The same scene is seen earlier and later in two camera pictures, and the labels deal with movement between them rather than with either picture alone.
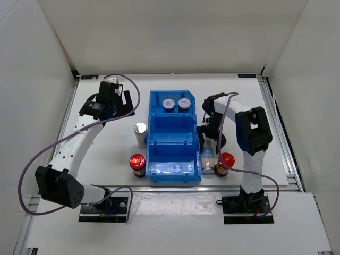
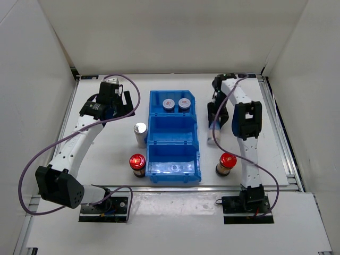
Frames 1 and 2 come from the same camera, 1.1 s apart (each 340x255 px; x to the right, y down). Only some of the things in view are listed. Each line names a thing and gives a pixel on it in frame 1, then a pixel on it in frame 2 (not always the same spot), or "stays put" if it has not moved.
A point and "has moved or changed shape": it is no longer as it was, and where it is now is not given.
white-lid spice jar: (168, 105) stays put
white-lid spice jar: (184, 104) stays put
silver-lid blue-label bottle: (207, 158) has moved or changed shape
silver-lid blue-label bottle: (139, 129) stays put
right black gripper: (203, 129) to (211, 111)
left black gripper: (125, 109) stays put
